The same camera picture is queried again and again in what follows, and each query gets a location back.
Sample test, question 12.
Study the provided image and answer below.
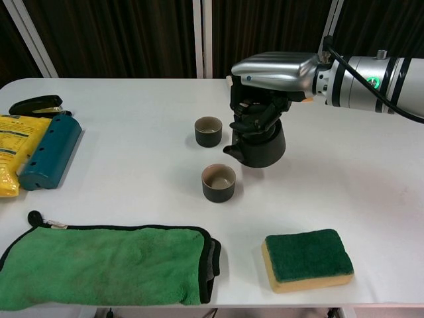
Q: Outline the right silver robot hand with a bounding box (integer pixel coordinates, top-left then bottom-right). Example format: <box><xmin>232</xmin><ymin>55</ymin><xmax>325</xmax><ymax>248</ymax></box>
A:
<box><xmin>228</xmin><ymin>51</ymin><xmax>321</xmax><ymax>142</ymax></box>

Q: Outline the black teapot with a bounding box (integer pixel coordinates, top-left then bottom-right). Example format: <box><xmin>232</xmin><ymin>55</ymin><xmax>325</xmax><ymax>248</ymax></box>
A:
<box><xmin>222</xmin><ymin>117</ymin><xmax>286</xmax><ymax>169</ymax></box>

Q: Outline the dark ceramic cup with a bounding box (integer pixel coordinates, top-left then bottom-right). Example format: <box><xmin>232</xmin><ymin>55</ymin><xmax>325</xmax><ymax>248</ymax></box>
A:
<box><xmin>201</xmin><ymin>163</ymin><xmax>237</xmax><ymax>203</ymax></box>
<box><xmin>193</xmin><ymin>116</ymin><xmax>223</xmax><ymax>148</ymax></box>

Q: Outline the yellow and white book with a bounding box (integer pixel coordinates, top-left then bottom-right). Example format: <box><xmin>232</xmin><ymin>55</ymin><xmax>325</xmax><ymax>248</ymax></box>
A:
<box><xmin>226</xmin><ymin>75</ymin><xmax>314</xmax><ymax>104</ymax></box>

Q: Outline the green and yellow sponge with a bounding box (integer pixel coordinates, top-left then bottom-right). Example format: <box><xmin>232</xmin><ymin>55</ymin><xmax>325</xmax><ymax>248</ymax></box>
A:
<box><xmin>260</xmin><ymin>228</ymin><xmax>355</xmax><ymax>294</ymax></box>

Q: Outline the teal cylindrical holder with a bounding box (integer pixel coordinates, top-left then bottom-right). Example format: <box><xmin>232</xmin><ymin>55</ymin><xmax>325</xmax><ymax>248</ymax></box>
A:
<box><xmin>18</xmin><ymin>114</ymin><xmax>83</xmax><ymax>191</ymax></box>

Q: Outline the black stapler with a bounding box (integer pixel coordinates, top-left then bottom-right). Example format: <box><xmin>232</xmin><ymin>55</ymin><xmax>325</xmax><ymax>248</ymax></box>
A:
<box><xmin>9</xmin><ymin>94</ymin><xmax>64</xmax><ymax>117</ymax></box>

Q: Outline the green microfibre towel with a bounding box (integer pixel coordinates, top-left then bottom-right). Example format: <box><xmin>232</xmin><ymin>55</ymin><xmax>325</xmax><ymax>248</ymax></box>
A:
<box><xmin>0</xmin><ymin>210</ymin><xmax>222</xmax><ymax>311</ymax></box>

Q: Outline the yellow snack bag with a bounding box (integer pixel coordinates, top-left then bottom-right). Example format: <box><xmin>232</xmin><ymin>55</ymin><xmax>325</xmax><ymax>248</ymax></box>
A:
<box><xmin>0</xmin><ymin>114</ymin><xmax>53</xmax><ymax>199</ymax></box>

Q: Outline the white partition frame post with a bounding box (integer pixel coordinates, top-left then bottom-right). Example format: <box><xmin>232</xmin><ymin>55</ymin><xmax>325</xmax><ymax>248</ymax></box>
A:
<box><xmin>0</xmin><ymin>0</ymin><xmax>60</xmax><ymax>79</ymax></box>
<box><xmin>193</xmin><ymin>0</ymin><xmax>213</xmax><ymax>79</ymax></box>
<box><xmin>316</xmin><ymin>0</ymin><xmax>345</xmax><ymax>54</ymax></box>

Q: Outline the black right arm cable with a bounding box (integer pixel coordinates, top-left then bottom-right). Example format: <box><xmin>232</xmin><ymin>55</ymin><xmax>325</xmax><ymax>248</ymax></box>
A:
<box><xmin>323</xmin><ymin>35</ymin><xmax>424</xmax><ymax>125</ymax></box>

